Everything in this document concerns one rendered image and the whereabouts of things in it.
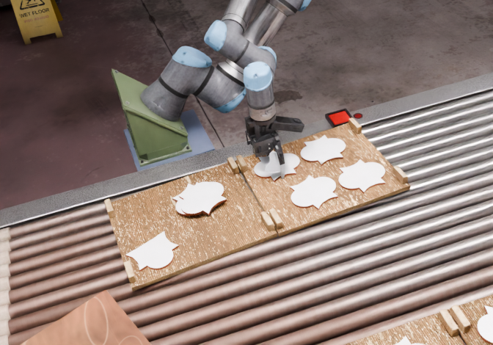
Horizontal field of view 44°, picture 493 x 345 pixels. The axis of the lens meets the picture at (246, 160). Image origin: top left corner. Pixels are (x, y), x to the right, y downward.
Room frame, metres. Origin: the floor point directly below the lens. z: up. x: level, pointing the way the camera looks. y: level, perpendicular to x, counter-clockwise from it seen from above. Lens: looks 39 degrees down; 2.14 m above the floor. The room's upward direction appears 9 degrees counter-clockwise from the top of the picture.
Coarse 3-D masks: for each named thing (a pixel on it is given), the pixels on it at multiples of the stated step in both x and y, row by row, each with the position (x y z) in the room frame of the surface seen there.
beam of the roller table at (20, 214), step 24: (408, 96) 1.70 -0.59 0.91; (432, 96) 1.68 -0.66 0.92; (456, 96) 1.66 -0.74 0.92; (360, 120) 1.61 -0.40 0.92; (384, 120) 1.60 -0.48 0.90; (240, 144) 1.58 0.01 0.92; (168, 168) 1.51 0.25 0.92; (192, 168) 1.49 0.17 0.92; (72, 192) 1.46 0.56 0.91; (96, 192) 1.44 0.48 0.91; (120, 192) 1.43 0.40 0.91; (0, 216) 1.40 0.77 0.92; (24, 216) 1.38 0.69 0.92; (48, 216) 1.38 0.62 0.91
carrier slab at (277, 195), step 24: (288, 144) 1.51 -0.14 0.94; (360, 144) 1.46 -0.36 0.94; (240, 168) 1.43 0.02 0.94; (312, 168) 1.38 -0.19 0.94; (336, 168) 1.36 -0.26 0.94; (384, 168) 1.33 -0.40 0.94; (264, 192) 1.31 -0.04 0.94; (288, 192) 1.29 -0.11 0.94; (336, 192) 1.26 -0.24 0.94; (360, 192) 1.25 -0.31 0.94; (384, 192) 1.23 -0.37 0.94; (288, 216) 1.20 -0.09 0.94; (312, 216) 1.18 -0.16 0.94
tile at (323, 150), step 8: (304, 144) 1.50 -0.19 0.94; (312, 144) 1.49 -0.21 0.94; (320, 144) 1.48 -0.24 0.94; (328, 144) 1.47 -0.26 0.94; (336, 144) 1.47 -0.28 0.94; (344, 144) 1.46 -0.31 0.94; (304, 152) 1.45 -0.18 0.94; (312, 152) 1.45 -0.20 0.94; (320, 152) 1.44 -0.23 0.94; (328, 152) 1.43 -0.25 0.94; (336, 152) 1.43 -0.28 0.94; (304, 160) 1.42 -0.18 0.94; (312, 160) 1.41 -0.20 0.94; (320, 160) 1.40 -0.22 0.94; (328, 160) 1.40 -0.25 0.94
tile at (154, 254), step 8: (152, 240) 1.17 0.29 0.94; (160, 240) 1.17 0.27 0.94; (168, 240) 1.16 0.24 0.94; (136, 248) 1.15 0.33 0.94; (144, 248) 1.15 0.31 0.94; (152, 248) 1.14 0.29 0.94; (160, 248) 1.14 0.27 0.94; (168, 248) 1.13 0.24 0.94; (176, 248) 1.14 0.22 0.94; (128, 256) 1.13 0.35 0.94; (136, 256) 1.12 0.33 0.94; (144, 256) 1.12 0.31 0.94; (152, 256) 1.11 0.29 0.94; (160, 256) 1.11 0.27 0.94; (168, 256) 1.11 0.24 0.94; (144, 264) 1.09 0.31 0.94; (152, 264) 1.09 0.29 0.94; (160, 264) 1.08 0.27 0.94; (168, 264) 1.08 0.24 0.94
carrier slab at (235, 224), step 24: (216, 168) 1.45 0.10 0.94; (144, 192) 1.39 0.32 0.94; (168, 192) 1.37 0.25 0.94; (240, 192) 1.32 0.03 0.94; (120, 216) 1.30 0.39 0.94; (144, 216) 1.28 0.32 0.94; (168, 216) 1.27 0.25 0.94; (192, 216) 1.25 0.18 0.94; (216, 216) 1.24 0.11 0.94; (240, 216) 1.22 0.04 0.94; (120, 240) 1.20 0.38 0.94; (144, 240) 1.19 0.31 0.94; (192, 240) 1.16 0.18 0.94; (216, 240) 1.14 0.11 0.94; (240, 240) 1.13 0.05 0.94; (264, 240) 1.13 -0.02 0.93; (192, 264) 1.07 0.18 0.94
